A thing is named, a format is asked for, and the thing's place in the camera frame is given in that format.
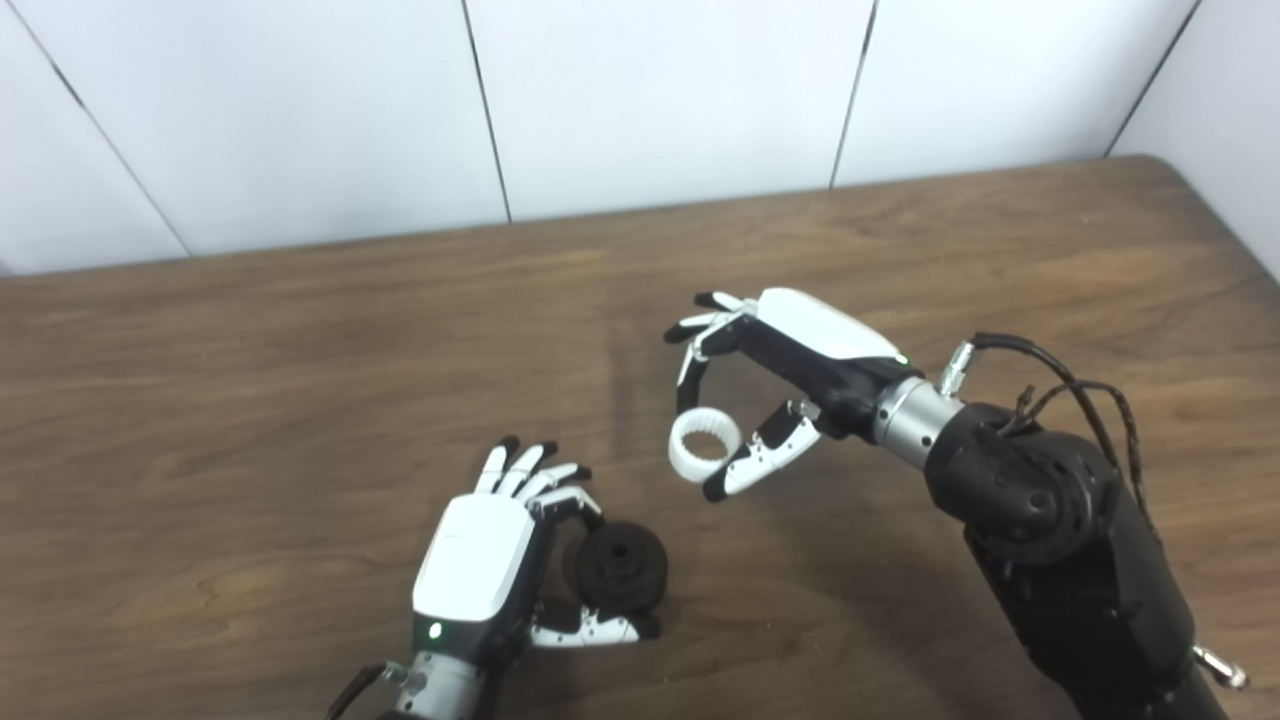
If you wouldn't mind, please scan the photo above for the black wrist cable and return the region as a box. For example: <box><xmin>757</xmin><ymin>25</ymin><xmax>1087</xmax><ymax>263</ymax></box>
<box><xmin>938</xmin><ymin>332</ymin><xmax>1163</xmax><ymax>546</ymax></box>
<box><xmin>325</xmin><ymin>662</ymin><xmax>413</xmax><ymax>720</ymax></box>

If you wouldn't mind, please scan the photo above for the round black plastic part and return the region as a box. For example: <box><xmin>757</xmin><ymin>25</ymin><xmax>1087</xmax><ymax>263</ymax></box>
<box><xmin>572</xmin><ymin>521</ymin><xmax>669</xmax><ymax>614</ymax></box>

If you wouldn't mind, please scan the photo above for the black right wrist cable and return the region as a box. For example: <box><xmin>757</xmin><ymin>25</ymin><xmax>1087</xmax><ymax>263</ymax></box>
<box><xmin>938</xmin><ymin>332</ymin><xmax>1163</xmax><ymax>546</ymax></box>

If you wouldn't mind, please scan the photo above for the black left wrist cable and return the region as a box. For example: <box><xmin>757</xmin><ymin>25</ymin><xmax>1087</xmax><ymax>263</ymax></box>
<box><xmin>325</xmin><ymin>662</ymin><xmax>413</xmax><ymax>720</ymax></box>

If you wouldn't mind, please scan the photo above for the white plastic ring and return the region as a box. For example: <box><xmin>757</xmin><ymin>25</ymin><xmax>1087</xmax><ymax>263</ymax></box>
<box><xmin>668</xmin><ymin>409</ymin><xmax>743</xmax><ymax>485</ymax></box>

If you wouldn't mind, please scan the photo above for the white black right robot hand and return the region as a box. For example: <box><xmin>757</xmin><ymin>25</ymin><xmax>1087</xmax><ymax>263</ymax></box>
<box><xmin>664</xmin><ymin>288</ymin><xmax>916</xmax><ymax>503</ymax></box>

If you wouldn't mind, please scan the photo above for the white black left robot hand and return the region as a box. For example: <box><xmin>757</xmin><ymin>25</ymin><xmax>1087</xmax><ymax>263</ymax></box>
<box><xmin>410</xmin><ymin>436</ymin><xmax>661</xmax><ymax>673</ymax></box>

